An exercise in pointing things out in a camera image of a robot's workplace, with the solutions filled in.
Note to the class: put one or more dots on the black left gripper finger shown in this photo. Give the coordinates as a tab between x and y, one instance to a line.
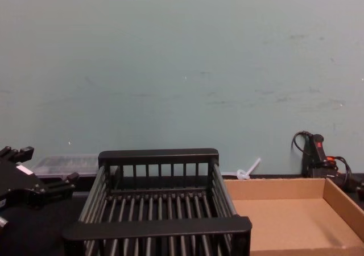
20	153
61	186

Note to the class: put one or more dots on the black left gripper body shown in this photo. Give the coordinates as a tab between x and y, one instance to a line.
20	185

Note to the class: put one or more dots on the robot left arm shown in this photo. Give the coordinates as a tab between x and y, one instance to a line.
2	222

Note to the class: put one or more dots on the clear plastic case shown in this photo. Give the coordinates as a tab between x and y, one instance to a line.
65	165

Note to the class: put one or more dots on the black rack with steel bars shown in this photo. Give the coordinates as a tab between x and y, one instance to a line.
159	229

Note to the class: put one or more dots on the small white three-armed plastic piece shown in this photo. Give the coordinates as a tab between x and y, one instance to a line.
244	174

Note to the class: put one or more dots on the shallow brown cardboard tray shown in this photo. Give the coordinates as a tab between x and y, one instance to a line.
284	219

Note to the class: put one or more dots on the plain pale wall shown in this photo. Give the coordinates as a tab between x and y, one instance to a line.
182	68

